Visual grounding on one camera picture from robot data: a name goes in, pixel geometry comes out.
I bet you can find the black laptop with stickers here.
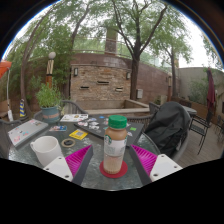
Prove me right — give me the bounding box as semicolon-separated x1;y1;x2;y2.
73;114;145;147

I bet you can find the white cup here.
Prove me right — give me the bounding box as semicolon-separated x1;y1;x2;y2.
29;135;64;168

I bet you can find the green plant in teal pot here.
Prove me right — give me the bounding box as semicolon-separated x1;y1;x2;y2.
34;79;64;124

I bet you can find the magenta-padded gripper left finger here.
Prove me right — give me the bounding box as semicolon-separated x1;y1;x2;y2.
43;144;94;186

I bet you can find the flat round red coaster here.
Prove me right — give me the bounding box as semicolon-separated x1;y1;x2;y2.
99;160;129;179

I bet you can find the orange canopy with white pole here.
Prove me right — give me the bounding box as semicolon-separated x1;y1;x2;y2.
0;59;15;123

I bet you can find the yellow and blue striped cone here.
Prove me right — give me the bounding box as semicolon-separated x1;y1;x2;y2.
18;98;28;118

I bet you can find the green-capped coffee drink bottle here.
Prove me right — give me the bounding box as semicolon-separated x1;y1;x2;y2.
102;114;129;175

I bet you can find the black metal patio chair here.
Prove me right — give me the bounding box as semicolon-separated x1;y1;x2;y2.
189;113;215;156

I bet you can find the tall slim-trunk tree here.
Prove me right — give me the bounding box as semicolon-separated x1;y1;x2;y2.
9;6;88;118

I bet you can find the white sticker sheet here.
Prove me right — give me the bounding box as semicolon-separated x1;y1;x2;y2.
59;113;89;123

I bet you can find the striped lamp post with globe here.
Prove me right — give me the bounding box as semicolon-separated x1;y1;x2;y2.
45;51;57;89

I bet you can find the colourful sticker pack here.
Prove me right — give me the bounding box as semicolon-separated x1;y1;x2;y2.
49;124;68;133

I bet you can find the large dark-trunk tree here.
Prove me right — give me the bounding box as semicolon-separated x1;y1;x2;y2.
96;0;174;102

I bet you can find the roll of tape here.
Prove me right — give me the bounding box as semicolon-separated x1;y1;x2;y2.
60;138;76;149

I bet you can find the silver laptop with stickers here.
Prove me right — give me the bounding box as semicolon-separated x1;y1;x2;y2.
7;118;51;148

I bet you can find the small thin tree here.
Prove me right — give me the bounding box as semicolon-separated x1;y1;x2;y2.
156;19;194;98

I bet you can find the yellow card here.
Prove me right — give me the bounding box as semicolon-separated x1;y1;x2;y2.
68;128;89;141

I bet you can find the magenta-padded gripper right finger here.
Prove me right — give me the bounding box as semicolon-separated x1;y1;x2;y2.
129;144;184;186

